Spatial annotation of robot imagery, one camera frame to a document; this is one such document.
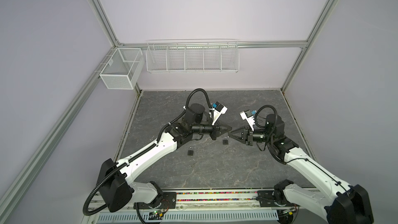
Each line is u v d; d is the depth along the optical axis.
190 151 0.89
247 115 0.64
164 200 0.74
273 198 0.73
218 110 0.60
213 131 0.61
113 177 0.43
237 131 0.67
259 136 0.63
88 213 0.37
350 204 0.39
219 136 0.65
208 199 0.75
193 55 1.03
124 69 1.01
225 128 0.66
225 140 0.93
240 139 0.66
